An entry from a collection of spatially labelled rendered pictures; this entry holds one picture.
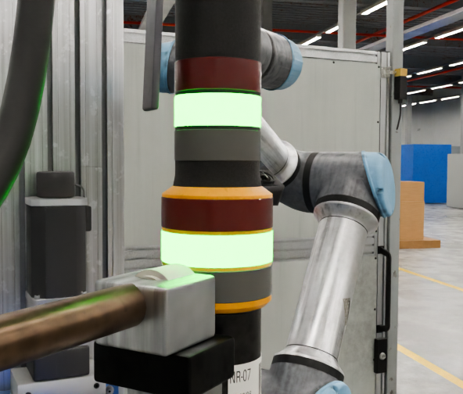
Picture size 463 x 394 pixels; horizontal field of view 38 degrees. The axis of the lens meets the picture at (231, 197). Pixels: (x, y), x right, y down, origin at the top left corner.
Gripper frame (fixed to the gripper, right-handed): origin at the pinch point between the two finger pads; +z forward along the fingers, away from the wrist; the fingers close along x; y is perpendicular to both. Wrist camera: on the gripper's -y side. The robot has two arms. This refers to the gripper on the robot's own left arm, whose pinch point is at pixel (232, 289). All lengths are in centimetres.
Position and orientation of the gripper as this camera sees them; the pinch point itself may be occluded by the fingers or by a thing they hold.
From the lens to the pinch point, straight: 83.3
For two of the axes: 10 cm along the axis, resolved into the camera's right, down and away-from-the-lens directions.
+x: -9.0, 0.1, -4.5
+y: -4.5, -0.5, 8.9
